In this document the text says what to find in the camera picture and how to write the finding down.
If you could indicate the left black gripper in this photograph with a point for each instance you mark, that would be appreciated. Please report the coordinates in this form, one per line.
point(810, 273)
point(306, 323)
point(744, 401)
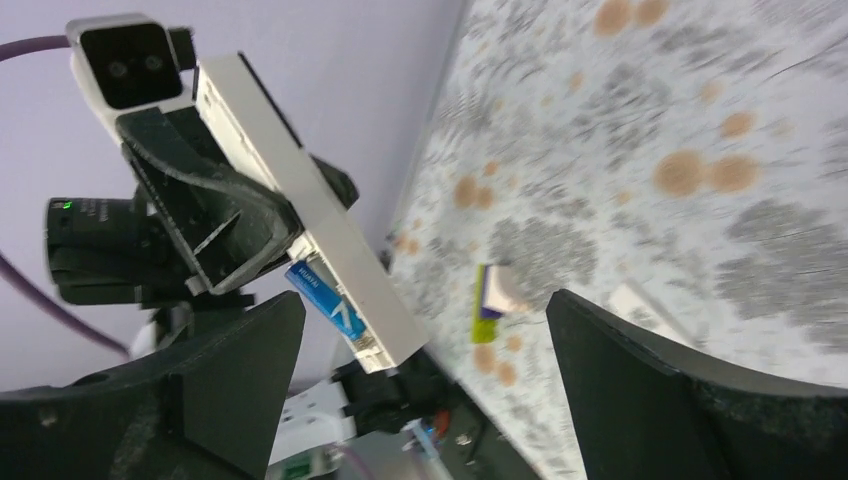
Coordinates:
point(179, 218)

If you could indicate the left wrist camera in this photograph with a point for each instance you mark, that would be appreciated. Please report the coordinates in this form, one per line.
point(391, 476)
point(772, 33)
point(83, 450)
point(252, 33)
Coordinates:
point(128, 62)

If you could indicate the purple green block stack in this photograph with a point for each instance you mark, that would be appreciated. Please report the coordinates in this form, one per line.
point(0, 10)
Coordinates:
point(496, 294)

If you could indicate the blue battery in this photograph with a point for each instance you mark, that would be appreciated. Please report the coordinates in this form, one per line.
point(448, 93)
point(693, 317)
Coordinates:
point(327, 300)

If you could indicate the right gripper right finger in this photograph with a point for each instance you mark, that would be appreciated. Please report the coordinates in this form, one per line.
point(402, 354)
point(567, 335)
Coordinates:
point(646, 407)

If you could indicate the white rectangular stick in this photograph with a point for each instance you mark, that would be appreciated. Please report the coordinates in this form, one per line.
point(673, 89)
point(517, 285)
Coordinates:
point(632, 303)

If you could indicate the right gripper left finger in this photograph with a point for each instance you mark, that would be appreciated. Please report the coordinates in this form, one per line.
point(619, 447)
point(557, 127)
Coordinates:
point(206, 408)

